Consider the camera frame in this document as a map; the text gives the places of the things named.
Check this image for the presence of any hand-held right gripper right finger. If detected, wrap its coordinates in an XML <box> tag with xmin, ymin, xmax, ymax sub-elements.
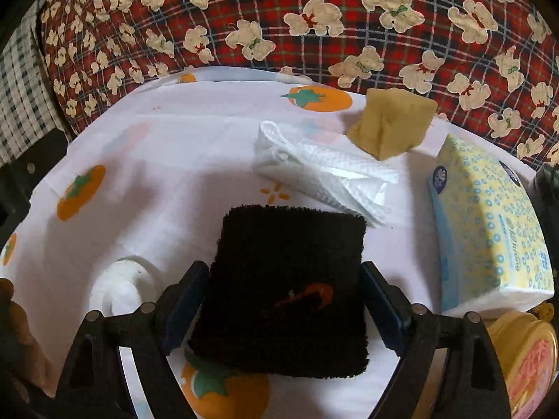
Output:
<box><xmin>360</xmin><ymin>260</ymin><xmax>513</xmax><ymax>419</ymax></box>

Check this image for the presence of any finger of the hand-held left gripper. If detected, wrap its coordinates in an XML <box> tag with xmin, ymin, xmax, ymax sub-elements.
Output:
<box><xmin>0</xmin><ymin>128</ymin><xmax>69</xmax><ymax>249</ymax></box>

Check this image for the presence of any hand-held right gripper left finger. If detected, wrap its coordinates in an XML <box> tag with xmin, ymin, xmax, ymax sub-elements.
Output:
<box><xmin>55</xmin><ymin>260</ymin><xmax>211</xmax><ymax>419</ymax></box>

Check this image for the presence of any black terry wristband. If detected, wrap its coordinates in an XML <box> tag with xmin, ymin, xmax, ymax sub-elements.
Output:
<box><xmin>187</xmin><ymin>204</ymin><xmax>370</xmax><ymax>377</ymax></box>

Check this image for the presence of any person's left hand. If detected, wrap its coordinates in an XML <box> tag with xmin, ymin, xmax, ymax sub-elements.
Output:
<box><xmin>0</xmin><ymin>277</ymin><xmax>57</xmax><ymax>400</ymax></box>

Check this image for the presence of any white tape roll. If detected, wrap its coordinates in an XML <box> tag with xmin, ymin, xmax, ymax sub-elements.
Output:
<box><xmin>88</xmin><ymin>257</ymin><xmax>163</xmax><ymax>318</ymax></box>

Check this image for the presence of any checked pillow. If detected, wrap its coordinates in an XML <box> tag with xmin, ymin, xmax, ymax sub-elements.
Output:
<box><xmin>0</xmin><ymin>2</ymin><xmax>73</xmax><ymax>167</ymax></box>

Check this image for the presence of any yellow patterned tissue pack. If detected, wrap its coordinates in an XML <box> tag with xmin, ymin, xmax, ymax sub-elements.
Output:
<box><xmin>427</xmin><ymin>133</ymin><xmax>556</xmax><ymax>316</ymax></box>

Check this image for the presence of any white persimmon print cloth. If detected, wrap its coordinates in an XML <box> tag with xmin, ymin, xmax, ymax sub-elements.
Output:
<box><xmin>0</xmin><ymin>67</ymin><xmax>539</xmax><ymax>419</ymax></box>

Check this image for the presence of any gold round tin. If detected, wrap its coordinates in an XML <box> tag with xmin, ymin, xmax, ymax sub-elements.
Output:
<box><xmin>484</xmin><ymin>308</ymin><xmax>559</xmax><ymax>419</ymax></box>

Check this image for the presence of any white paper towel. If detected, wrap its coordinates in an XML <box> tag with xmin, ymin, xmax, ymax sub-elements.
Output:
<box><xmin>252</xmin><ymin>119</ymin><xmax>400</xmax><ymax>228</ymax></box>

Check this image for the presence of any yellow sponge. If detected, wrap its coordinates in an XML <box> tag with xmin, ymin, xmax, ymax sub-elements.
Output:
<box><xmin>347</xmin><ymin>88</ymin><xmax>438</xmax><ymax>161</ymax></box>

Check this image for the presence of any dark object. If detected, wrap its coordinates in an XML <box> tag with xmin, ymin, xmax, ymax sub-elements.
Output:
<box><xmin>530</xmin><ymin>161</ymin><xmax>559</xmax><ymax>232</ymax></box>

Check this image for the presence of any red plaid bear blanket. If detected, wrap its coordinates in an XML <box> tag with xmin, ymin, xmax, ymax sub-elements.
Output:
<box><xmin>38</xmin><ymin>0</ymin><xmax>559</xmax><ymax>172</ymax></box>

